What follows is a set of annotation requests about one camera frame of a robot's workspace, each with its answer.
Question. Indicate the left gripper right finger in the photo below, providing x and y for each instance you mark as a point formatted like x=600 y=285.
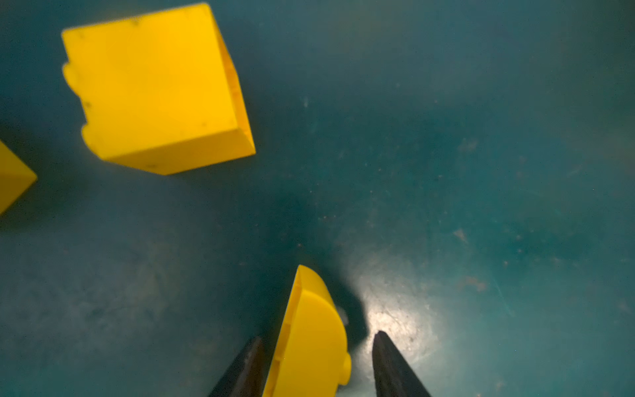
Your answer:
x=393 y=375

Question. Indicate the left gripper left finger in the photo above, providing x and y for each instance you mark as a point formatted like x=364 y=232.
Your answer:
x=244 y=377

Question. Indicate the yellow curved brick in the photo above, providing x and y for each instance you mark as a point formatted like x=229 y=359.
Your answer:
x=311 y=356

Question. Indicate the yellow square brick cluster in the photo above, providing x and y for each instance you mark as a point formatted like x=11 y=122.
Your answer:
x=160 y=92

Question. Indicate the small yellow slope brick left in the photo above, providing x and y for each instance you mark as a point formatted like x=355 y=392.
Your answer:
x=16 y=178

